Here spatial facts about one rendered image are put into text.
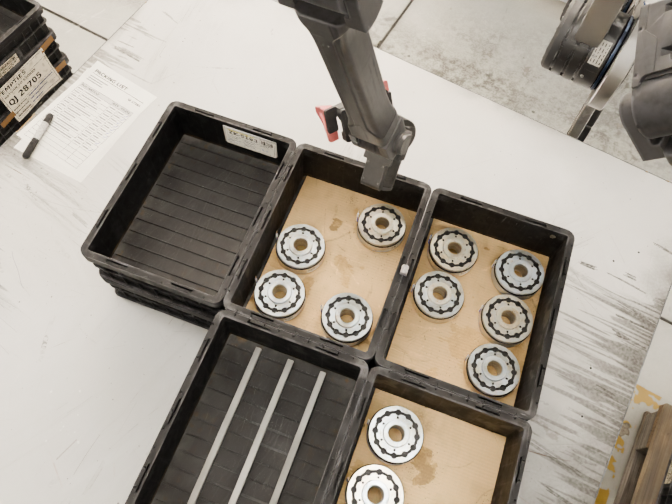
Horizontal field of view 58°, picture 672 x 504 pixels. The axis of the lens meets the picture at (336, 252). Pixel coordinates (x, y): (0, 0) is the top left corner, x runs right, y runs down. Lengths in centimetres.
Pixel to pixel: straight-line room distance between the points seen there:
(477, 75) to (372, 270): 162
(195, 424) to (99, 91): 96
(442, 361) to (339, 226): 36
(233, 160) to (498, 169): 67
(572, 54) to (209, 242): 81
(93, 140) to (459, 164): 94
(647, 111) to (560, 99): 216
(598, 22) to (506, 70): 162
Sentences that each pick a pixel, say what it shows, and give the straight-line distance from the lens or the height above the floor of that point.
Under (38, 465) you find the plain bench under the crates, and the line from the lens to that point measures 141.
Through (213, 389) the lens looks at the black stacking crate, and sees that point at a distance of 120.
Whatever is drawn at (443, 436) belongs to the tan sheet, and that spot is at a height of 83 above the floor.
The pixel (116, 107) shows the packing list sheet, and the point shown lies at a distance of 172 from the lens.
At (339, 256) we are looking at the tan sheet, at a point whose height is 83.
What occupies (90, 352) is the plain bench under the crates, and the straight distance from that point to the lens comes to 142.
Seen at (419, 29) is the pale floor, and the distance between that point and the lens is 288.
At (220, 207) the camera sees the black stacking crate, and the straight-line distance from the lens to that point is 135.
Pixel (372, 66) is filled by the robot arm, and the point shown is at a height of 141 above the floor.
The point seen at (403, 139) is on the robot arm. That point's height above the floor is 123.
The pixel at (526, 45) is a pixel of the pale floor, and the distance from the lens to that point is 293.
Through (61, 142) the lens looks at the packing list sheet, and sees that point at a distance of 170.
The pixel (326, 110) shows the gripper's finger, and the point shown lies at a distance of 108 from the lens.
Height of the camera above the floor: 199
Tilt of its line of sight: 65 degrees down
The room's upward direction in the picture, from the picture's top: 5 degrees clockwise
